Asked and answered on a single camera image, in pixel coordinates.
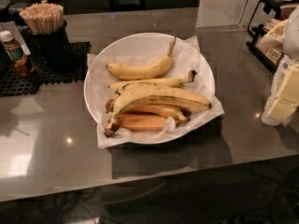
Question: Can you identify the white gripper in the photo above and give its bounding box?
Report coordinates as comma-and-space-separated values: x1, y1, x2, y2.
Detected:
268, 55, 299, 120

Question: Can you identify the large front yellow banana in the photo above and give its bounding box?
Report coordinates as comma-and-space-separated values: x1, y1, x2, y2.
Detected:
104, 84, 212, 137

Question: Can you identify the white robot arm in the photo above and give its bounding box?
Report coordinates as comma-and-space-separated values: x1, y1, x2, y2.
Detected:
268, 7, 299, 122

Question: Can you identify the top curved yellow banana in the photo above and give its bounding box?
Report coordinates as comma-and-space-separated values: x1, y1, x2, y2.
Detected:
107, 37, 177, 80

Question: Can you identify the orange-yellow lower banana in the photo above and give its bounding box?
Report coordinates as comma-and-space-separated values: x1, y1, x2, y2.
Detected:
127, 105, 189, 122

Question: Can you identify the white bowl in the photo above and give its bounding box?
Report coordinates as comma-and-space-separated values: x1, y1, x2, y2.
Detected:
83, 32, 216, 146

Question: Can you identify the bottom orange banana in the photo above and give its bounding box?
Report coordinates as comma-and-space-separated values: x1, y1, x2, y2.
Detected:
119, 113, 167, 131

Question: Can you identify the black condiment rack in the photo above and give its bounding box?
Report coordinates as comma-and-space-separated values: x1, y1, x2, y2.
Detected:
246, 0, 299, 74

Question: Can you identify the white paper liner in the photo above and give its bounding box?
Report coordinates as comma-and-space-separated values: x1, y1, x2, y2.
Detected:
86, 35, 225, 149

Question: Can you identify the black cup holder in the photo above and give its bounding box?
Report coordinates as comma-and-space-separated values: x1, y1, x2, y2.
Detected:
31, 21, 75, 74

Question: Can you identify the bundle of wooden stirrers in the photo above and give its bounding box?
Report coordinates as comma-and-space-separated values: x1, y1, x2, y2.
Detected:
20, 1, 64, 35

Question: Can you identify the brown sauce bottle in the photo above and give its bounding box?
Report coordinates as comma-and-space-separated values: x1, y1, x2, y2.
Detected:
0, 31, 35, 77

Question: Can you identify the black rubber mat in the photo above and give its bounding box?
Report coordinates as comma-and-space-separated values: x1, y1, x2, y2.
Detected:
0, 42, 91, 97

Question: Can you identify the dark lidded jar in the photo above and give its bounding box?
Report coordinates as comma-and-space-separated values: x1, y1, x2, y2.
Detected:
0, 0, 28, 26

